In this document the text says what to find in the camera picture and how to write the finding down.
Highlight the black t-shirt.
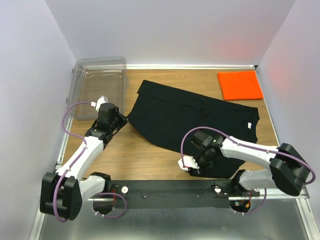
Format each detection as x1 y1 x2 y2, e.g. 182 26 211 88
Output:
127 79 261 179

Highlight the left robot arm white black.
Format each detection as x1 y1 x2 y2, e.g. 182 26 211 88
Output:
39 102 128 223

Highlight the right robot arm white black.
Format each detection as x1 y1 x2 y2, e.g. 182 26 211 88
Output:
190 130 311 197

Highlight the clear plastic bin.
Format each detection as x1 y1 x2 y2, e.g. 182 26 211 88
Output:
67 56 128 114

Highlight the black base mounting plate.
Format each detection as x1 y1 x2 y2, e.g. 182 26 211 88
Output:
93 179 260 215

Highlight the folded orange t-shirt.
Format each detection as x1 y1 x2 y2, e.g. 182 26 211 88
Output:
217 71 264 101

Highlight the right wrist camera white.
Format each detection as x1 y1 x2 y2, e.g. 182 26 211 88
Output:
177 156 200 172

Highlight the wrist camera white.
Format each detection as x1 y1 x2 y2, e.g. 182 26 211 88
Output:
90 95 109 112
177 156 200 172

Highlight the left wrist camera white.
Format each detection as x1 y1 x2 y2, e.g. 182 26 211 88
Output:
90 95 109 112

